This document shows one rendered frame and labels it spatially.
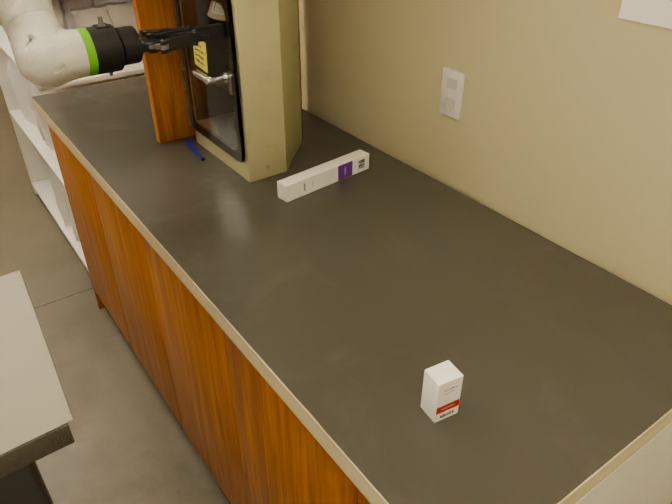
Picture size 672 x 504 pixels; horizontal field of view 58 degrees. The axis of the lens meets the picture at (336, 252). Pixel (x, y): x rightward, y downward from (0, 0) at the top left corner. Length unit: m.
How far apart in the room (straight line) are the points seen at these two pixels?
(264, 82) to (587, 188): 0.76
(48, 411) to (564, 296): 0.91
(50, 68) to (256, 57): 0.45
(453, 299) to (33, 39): 0.93
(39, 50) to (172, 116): 0.62
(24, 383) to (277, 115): 0.90
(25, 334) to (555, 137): 1.04
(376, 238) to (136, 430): 1.24
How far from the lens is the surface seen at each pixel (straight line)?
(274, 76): 1.52
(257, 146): 1.55
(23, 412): 0.98
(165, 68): 1.80
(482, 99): 1.48
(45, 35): 1.33
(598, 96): 1.29
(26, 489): 1.17
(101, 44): 1.34
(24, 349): 0.92
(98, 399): 2.40
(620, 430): 1.02
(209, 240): 1.35
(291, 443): 1.17
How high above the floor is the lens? 1.65
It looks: 34 degrees down
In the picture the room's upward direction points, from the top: straight up
